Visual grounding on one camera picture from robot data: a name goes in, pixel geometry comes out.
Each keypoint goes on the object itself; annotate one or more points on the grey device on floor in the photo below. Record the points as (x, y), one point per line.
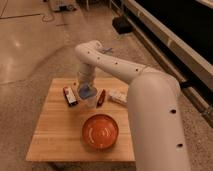
(62, 5)

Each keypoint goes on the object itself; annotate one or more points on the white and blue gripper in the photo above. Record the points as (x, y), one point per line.
(86, 91)

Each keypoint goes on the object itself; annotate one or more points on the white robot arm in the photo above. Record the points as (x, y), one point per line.
(152, 100)

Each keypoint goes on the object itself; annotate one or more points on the red and white box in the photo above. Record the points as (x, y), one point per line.
(70, 97)

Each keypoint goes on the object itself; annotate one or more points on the orange ceramic bowl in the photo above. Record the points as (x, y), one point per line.
(100, 131)

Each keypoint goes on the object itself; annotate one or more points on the wooden table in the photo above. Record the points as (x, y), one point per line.
(58, 137)

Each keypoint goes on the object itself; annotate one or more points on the black box on floor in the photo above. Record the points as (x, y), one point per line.
(121, 25)

